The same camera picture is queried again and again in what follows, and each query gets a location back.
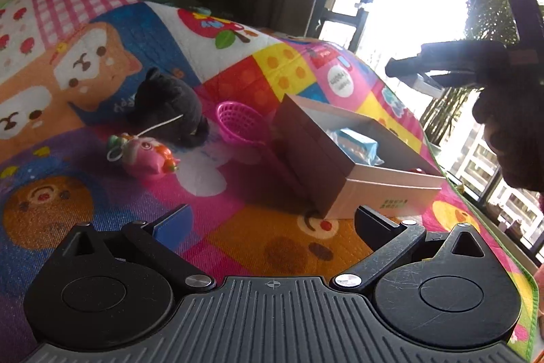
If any pink cat squishy toy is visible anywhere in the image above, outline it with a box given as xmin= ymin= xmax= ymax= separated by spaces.
xmin=106 ymin=134 xmax=180 ymax=180

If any blue white wipes packet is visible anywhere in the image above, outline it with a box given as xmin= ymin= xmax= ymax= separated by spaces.
xmin=325 ymin=127 xmax=385 ymax=167

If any magenta plastic basket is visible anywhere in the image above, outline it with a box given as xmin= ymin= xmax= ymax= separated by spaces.
xmin=215 ymin=101 xmax=270 ymax=147

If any grey battery charger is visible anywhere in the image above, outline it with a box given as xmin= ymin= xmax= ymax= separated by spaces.
xmin=399 ymin=74 xmax=444 ymax=99

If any potted palm plant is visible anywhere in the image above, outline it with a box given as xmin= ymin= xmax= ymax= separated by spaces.
xmin=418 ymin=0 xmax=544 ymax=147

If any pink cardboard box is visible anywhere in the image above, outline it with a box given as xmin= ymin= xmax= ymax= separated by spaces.
xmin=273 ymin=95 xmax=445 ymax=219

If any black plush toy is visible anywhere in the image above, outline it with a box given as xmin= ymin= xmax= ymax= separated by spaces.
xmin=126 ymin=67 xmax=209 ymax=148

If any colourful cartoon play mat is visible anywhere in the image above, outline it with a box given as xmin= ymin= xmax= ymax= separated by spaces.
xmin=1 ymin=0 xmax=539 ymax=362

